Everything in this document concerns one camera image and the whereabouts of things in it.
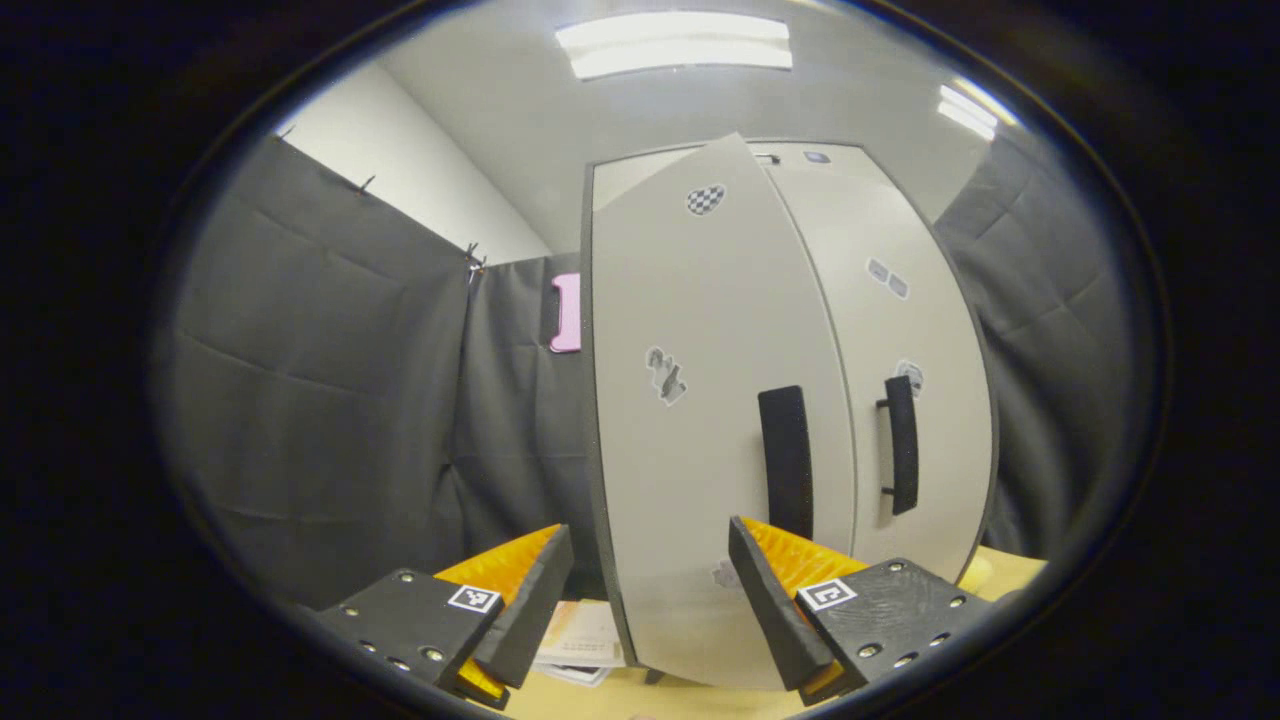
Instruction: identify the stack of paper booklets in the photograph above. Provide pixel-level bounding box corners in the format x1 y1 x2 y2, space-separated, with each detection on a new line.
533 598 627 688

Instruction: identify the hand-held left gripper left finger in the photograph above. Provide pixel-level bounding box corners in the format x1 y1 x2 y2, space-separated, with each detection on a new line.
318 523 576 711

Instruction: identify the white cabinet door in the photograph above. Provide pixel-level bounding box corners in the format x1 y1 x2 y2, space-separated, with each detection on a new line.
583 133 859 693
765 143 999 583

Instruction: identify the white cabinet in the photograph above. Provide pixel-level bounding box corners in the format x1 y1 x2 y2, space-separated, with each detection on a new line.
580 140 1001 691

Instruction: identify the black door handle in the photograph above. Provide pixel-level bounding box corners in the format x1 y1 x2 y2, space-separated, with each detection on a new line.
876 375 921 517
757 385 815 541

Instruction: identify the white cabinet drawer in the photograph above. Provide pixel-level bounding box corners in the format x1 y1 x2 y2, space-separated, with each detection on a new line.
592 140 869 211

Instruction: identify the black backdrop cloth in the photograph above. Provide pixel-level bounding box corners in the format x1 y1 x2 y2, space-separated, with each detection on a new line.
150 130 1136 611

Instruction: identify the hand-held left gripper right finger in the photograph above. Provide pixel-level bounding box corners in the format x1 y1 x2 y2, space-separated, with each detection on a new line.
727 515 993 706

